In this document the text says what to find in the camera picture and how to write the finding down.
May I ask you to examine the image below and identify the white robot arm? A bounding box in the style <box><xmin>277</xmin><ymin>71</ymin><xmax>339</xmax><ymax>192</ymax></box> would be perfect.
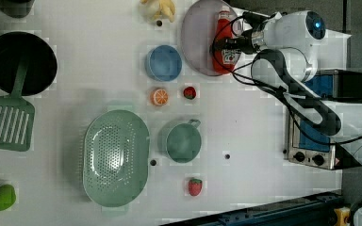
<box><xmin>210</xmin><ymin>10</ymin><xmax>362</xmax><ymax>166</ymax></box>

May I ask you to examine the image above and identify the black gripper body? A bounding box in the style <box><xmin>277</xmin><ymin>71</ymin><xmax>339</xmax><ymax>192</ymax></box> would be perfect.
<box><xmin>211</xmin><ymin>36</ymin><xmax>264</xmax><ymax>56</ymax></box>

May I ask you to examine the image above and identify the red strawberry toy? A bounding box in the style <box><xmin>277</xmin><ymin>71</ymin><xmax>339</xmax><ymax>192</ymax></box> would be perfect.
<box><xmin>188</xmin><ymin>178</ymin><xmax>203</xmax><ymax>197</ymax></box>

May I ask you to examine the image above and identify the small red tomato toy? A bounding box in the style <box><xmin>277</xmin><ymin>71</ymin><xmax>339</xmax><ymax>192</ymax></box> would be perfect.
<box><xmin>183</xmin><ymin>87</ymin><xmax>197</xmax><ymax>100</ymax></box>

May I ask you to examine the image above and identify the green oval colander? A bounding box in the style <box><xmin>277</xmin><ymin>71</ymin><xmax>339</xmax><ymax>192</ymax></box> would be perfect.
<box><xmin>82</xmin><ymin>102</ymin><xmax>150</xmax><ymax>211</ymax></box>

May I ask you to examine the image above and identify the yellow toy banana bunch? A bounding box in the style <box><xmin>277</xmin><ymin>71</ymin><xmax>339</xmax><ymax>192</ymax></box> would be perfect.
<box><xmin>140</xmin><ymin>0</ymin><xmax>176</xmax><ymax>23</ymax></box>

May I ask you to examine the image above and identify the orange slice toy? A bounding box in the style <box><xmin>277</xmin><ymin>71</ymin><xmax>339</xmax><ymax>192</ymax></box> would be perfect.
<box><xmin>150</xmin><ymin>89</ymin><xmax>169</xmax><ymax>106</ymax></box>

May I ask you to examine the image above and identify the silver toaster oven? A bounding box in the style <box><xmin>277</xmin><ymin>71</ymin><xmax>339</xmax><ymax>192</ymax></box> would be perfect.
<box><xmin>284</xmin><ymin>70</ymin><xmax>362</xmax><ymax>170</ymax></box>

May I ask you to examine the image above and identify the red plush ketchup bottle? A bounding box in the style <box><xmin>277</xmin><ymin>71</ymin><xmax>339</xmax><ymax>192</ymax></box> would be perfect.
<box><xmin>211</xmin><ymin>6</ymin><xmax>239</xmax><ymax>74</ymax></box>

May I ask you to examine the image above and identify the green slotted spatula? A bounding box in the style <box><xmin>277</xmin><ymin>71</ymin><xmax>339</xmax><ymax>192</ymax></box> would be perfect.
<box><xmin>0</xmin><ymin>58</ymin><xmax>35</xmax><ymax>152</ymax></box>

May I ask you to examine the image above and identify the dark grey cup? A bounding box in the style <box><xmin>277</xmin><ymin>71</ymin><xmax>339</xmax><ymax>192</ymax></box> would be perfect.
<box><xmin>0</xmin><ymin>0</ymin><xmax>35</xmax><ymax>18</ymax></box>

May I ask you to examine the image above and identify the blue metal rail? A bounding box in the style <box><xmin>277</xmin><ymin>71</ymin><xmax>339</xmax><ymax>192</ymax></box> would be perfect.
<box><xmin>160</xmin><ymin>192</ymin><xmax>344</xmax><ymax>226</ymax></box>

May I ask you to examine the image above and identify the yellow red clamp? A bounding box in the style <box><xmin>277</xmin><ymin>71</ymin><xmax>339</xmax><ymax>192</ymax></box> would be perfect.
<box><xmin>334</xmin><ymin>207</ymin><xmax>351</xmax><ymax>226</ymax></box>

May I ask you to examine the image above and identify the blue bowl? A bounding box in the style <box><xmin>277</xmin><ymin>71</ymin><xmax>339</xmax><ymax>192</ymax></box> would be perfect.
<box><xmin>145</xmin><ymin>45</ymin><xmax>182</xmax><ymax>82</ymax></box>

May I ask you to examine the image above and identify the black frying pan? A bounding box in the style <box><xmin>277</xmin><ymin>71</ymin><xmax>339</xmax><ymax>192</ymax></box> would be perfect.
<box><xmin>0</xmin><ymin>31</ymin><xmax>58</xmax><ymax>96</ymax></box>

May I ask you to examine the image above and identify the grey round plate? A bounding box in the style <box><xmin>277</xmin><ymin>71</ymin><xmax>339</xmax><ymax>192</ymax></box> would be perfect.
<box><xmin>181</xmin><ymin>0</ymin><xmax>238</xmax><ymax>76</ymax></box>

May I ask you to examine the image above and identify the green cup with handle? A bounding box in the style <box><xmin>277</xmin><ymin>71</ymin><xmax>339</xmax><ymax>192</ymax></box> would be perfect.
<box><xmin>157</xmin><ymin>119</ymin><xmax>202</xmax><ymax>164</ymax></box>

